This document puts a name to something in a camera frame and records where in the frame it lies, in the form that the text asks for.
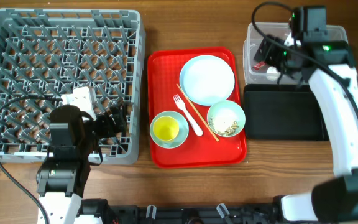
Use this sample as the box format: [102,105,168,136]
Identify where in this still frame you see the white tissue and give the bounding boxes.
[267,66,281,82]

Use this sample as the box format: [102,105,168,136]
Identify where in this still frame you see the green bowl with leftovers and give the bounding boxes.
[207,100,246,138]

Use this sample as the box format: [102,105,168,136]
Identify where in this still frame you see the yellow plastic cup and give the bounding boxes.
[152,116,180,142]

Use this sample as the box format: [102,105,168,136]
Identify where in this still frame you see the white plastic fork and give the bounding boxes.
[173,95,203,136]

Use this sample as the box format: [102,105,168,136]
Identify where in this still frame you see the wooden chopstick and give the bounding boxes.
[176,84,219,142]

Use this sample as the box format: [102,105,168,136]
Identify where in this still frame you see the black waste tray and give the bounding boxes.
[242,84,329,141]

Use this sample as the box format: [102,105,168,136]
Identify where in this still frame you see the clear plastic bin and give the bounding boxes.
[243,22,348,85]

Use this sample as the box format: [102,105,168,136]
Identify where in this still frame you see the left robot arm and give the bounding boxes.
[36,105,127,223]

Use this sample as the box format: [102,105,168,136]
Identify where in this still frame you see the rice and peanut scraps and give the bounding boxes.
[209,114,239,136]

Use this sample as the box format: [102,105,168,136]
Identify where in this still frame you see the light blue plate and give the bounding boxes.
[179,55,235,106]

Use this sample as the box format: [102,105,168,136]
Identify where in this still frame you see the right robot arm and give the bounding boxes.
[254,6,358,223]

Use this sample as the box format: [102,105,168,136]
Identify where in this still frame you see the red snack wrapper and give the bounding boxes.
[253,62,265,70]

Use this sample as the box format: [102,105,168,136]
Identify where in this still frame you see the light blue bowl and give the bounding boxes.
[150,111,189,149]

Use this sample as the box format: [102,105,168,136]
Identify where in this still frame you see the grey dishwasher rack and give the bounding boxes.
[0,8,146,165]

